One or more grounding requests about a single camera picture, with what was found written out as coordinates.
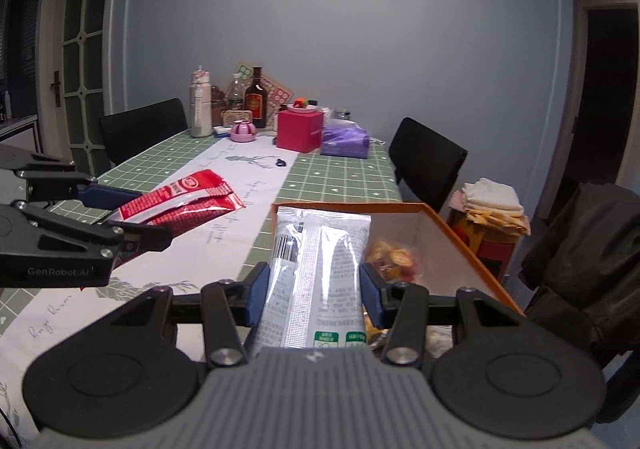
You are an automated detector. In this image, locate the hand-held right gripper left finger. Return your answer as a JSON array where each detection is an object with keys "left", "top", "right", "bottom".
[{"left": 107, "top": 261, "right": 271, "bottom": 367}]

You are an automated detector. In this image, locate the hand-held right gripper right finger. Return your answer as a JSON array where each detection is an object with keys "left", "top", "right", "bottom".
[{"left": 359, "top": 263, "right": 526, "bottom": 367}]

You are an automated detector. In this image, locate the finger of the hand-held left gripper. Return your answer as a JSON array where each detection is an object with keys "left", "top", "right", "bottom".
[
  {"left": 0, "top": 144, "right": 146, "bottom": 210},
  {"left": 11, "top": 200, "right": 174, "bottom": 252}
]

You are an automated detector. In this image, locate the clear dried fruit packet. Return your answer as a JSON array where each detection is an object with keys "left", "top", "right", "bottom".
[{"left": 364, "top": 239, "right": 426, "bottom": 287}]

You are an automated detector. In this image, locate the red snack packet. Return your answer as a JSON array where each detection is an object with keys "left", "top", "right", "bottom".
[{"left": 102, "top": 169, "right": 245, "bottom": 262}]

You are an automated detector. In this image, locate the white silver snack packet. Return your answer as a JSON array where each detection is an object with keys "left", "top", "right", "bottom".
[{"left": 252, "top": 205, "right": 372, "bottom": 352}]

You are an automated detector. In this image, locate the orange cardboard box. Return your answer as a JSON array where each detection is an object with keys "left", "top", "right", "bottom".
[{"left": 270, "top": 202, "right": 526, "bottom": 360}]

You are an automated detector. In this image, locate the black chair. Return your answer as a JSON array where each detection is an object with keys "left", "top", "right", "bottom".
[
  {"left": 98, "top": 98, "right": 189, "bottom": 165},
  {"left": 388, "top": 117, "right": 470, "bottom": 215}
]

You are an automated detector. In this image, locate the white cabinet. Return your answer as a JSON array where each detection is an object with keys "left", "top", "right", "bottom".
[{"left": 0, "top": 114, "right": 41, "bottom": 150}]

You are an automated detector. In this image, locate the orange stool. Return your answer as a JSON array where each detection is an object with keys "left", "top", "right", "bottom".
[{"left": 447, "top": 209, "right": 518, "bottom": 280}]

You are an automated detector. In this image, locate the white thermos bottle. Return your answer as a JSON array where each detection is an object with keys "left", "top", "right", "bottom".
[{"left": 189, "top": 65, "right": 215, "bottom": 138}]

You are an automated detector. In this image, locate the pink round gadget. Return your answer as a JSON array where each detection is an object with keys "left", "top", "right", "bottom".
[{"left": 230, "top": 120, "right": 258, "bottom": 144}]

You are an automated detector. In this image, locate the white glass pane door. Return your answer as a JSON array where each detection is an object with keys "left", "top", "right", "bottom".
[{"left": 35, "top": 0, "right": 123, "bottom": 180}]

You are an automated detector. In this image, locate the yellow folded cloth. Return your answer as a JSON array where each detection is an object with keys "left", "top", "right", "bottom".
[{"left": 447, "top": 192, "right": 532, "bottom": 236}]

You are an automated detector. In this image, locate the small wooden speaker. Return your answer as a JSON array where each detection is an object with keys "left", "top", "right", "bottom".
[{"left": 221, "top": 110, "right": 253, "bottom": 129}]

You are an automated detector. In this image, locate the purple tissue pack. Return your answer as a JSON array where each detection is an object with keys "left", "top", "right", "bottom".
[{"left": 320, "top": 126, "right": 371, "bottom": 159}]

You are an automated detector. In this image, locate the white folded cloth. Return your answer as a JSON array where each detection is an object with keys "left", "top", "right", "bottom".
[{"left": 460, "top": 178, "right": 526, "bottom": 217}]

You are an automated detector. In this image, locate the clear plastic bottle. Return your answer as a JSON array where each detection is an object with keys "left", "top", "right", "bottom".
[{"left": 226, "top": 73, "right": 246, "bottom": 112}]

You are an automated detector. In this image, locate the pink box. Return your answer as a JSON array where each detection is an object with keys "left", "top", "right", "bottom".
[{"left": 276, "top": 109, "right": 325, "bottom": 153}]

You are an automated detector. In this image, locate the dark brown liquor bottle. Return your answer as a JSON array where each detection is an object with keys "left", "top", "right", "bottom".
[{"left": 244, "top": 66, "right": 268, "bottom": 130}]

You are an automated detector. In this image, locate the patterned board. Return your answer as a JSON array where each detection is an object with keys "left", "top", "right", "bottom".
[{"left": 232, "top": 62, "right": 295, "bottom": 130}]

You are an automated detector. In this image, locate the dark grey jacket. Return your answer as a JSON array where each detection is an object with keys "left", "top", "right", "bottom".
[{"left": 517, "top": 176, "right": 640, "bottom": 370}]

